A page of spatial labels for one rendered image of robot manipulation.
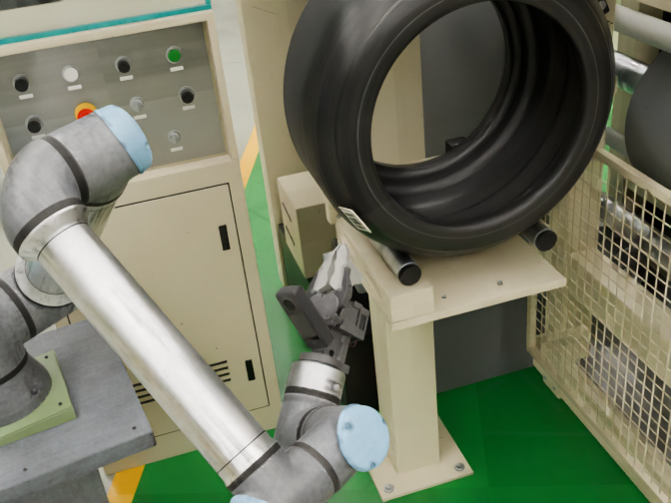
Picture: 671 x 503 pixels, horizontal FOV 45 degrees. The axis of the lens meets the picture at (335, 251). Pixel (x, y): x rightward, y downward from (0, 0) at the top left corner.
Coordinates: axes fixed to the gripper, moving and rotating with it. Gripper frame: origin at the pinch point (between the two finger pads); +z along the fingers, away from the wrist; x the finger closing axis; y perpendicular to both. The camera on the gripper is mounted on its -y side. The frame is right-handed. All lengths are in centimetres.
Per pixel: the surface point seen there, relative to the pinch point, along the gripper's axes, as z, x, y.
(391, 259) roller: 5.9, -3.4, 17.6
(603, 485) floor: -14, -7, 124
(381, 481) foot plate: -25, -55, 92
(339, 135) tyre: 15.0, 5.2, -10.8
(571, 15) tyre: 42, 34, 6
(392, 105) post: 43.4, -13.5, 18.8
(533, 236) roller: 17.2, 15.0, 35.4
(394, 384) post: -3, -42, 72
